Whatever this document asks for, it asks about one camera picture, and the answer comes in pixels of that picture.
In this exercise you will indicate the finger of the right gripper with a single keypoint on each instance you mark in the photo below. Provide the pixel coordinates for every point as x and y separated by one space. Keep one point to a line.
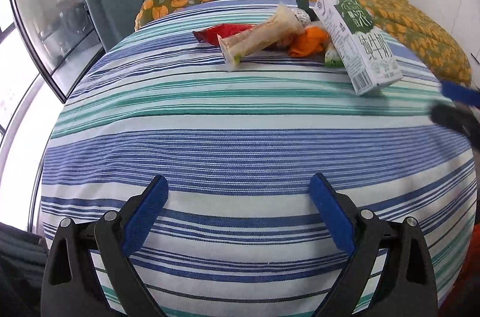
457 120
459 93

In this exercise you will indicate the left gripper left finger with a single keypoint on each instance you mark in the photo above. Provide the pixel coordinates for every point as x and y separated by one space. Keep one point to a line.
70 284

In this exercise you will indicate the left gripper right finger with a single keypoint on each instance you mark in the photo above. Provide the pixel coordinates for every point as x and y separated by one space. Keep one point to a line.
407 284

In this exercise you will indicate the white green milk carton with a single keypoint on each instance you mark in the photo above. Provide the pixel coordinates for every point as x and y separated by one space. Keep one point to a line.
368 59

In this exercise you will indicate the beige bread wrapper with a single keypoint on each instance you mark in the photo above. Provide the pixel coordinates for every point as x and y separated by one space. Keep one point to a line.
281 24

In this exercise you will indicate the orange floral bed quilt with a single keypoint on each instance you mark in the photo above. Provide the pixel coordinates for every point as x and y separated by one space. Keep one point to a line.
431 43

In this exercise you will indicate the green white small wrapper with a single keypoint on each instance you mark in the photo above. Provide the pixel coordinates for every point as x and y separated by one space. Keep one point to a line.
332 57

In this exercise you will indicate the orange plastic wrapper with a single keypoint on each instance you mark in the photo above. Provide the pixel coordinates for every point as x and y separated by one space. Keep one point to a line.
312 41

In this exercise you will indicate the white round wrapper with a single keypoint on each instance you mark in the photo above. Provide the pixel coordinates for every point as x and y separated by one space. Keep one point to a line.
302 16

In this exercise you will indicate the blue striped table cloth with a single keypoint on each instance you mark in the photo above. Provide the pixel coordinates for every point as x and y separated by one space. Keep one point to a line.
239 235

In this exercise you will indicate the dark green wrapper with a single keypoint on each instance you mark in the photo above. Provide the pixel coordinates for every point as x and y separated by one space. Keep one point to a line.
304 5

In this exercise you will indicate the red snack wrapper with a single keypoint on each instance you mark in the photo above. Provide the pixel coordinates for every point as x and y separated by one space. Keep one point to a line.
211 34

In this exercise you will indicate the window frame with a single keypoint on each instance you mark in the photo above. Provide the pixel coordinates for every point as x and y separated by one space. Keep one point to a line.
46 47

